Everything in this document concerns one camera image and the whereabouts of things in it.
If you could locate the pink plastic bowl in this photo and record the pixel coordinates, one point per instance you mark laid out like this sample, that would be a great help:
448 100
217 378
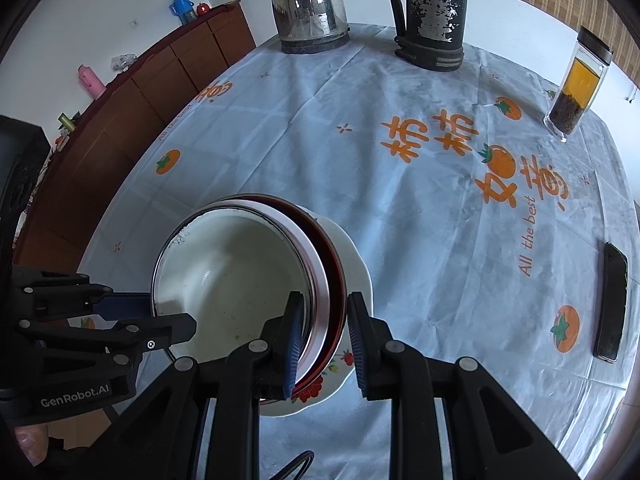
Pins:
327 320

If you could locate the green bottle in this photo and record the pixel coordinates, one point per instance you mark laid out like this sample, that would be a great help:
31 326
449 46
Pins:
67 121

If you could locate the pink bottle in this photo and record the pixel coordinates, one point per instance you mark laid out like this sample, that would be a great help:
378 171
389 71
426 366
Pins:
91 80

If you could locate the stainless steel electric kettle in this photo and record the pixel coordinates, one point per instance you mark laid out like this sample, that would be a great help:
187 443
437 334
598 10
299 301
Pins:
307 5

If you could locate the white plate with red flowers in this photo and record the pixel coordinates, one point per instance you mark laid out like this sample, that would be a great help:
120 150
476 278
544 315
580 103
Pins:
357 270

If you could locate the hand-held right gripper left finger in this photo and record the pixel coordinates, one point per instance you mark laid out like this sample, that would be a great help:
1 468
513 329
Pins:
295 345

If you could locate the black smartphone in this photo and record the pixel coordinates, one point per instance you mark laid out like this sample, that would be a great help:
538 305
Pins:
611 302

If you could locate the glass tea bottle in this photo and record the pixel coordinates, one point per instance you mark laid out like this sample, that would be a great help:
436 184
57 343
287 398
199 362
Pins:
577 87

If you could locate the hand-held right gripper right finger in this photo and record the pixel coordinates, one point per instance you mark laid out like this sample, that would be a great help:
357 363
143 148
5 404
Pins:
357 345

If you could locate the clear plastic bag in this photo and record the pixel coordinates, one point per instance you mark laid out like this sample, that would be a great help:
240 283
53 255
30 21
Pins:
122 61

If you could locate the person's left hand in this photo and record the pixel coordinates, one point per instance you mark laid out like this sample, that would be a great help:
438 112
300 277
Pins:
32 442

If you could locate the brown wooden cabinet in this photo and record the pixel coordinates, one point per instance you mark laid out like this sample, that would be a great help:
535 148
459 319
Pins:
125 125

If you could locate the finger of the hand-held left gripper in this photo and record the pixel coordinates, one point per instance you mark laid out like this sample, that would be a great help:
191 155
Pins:
125 306
165 330

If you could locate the blue thermos jug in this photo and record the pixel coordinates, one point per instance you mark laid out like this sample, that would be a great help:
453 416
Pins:
181 7

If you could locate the white enamel bowl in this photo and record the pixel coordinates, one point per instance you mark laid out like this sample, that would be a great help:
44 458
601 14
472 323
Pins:
225 280

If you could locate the small red ornament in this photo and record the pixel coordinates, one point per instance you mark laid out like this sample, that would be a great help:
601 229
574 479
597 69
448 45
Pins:
202 9

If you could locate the worn black thermos flask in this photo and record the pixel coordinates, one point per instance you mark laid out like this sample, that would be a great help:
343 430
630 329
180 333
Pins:
432 15

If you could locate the stainless steel bowl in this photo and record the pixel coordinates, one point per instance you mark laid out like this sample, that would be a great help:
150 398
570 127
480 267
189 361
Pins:
312 310

